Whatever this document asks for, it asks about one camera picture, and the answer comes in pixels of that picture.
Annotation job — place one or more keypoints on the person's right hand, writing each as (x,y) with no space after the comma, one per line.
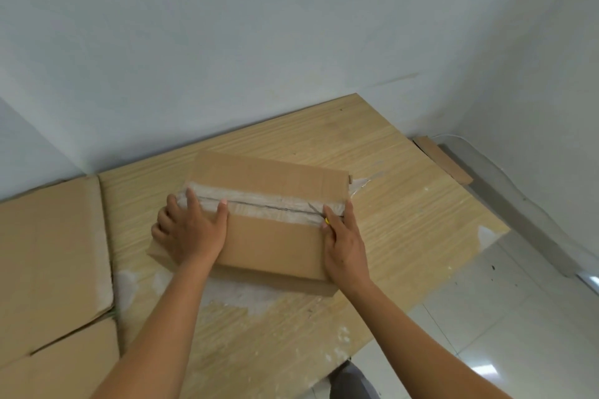
(346,258)

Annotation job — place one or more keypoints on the person's left hand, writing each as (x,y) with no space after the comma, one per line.
(196,239)

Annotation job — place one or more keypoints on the yellow utility knife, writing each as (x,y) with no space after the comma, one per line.
(326,220)

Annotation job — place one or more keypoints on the plain brown cardboard box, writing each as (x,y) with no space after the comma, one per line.
(444,162)
(271,244)
(47,249)

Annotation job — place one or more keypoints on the person's right forearm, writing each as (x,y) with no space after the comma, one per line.
(421,347)

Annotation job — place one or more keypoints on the person's left forearm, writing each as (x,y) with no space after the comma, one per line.
(154,333)

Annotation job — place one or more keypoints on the person's grey trousers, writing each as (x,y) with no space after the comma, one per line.
(351,382)

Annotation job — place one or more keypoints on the light wooden table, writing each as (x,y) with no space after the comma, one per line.
(351,141)

